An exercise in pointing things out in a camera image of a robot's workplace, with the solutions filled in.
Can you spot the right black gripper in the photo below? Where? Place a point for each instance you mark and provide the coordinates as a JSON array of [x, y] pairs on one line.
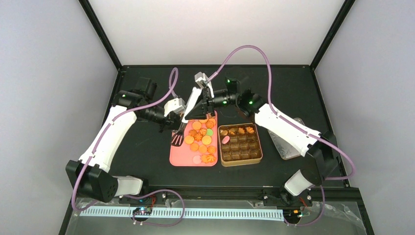
[[204, 103]]

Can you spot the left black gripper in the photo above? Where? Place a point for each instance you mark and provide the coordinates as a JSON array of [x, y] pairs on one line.
[[172, 119]]

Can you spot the pink plastic tray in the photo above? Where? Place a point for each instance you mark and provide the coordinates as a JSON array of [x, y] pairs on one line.
[[192, 145]]

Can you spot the pink round cookie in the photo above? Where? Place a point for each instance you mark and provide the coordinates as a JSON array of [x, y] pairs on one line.
[[197, 160], [225, 139]]

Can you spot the gold cookie tin box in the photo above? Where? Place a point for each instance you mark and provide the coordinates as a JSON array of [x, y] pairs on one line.
[[244, 147]]

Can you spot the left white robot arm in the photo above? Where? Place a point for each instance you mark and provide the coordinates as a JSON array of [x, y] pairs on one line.
[[89, 176]]

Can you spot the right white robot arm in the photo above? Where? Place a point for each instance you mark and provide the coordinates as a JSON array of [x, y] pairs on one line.
[[316, 148]]

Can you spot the large round sugar cookie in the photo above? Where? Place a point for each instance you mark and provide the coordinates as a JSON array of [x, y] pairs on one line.
[[206, 140]]

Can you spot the orange swirl cookie bottom right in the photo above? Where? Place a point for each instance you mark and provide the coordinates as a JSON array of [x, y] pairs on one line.
[[208, 158]]

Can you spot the left circuit board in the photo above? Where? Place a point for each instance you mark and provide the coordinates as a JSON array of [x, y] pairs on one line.
[[142, 211]]

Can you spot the circuit board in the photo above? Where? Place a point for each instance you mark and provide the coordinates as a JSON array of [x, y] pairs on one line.
[[293, 213], [142, 211]]

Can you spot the clear plastic tin lid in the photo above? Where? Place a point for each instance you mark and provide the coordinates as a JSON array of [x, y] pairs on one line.
[[284, 148]]

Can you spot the right circuit board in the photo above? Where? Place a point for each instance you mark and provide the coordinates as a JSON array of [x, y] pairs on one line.
[[293, 213]]

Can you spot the clear plastic sheet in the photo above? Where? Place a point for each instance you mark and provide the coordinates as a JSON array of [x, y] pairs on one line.
[[331, 218]]

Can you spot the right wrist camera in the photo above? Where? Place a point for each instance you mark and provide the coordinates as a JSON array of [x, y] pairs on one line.
[[202, 81]]

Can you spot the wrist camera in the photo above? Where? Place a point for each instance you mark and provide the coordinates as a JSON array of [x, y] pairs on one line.
[[176, 105], [202, 81]]

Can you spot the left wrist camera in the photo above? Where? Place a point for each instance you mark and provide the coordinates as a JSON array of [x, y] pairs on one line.
[[176, 105]]

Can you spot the white slotted cable rail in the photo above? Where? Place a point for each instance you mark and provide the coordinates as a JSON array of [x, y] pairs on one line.
[[190, 213]]

